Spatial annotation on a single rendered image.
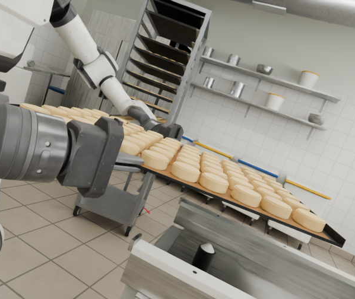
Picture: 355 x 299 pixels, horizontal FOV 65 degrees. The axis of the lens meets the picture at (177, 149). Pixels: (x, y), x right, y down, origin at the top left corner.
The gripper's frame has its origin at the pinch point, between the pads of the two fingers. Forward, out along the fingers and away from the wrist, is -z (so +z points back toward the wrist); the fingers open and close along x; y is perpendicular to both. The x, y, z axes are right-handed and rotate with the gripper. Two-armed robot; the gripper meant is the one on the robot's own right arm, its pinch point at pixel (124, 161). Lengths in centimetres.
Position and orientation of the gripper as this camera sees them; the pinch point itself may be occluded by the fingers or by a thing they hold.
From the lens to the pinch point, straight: 44.8
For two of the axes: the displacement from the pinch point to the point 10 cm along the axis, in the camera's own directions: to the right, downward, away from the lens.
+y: -6.0, -3.3, 7.3
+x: 3.5, -9.3, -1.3
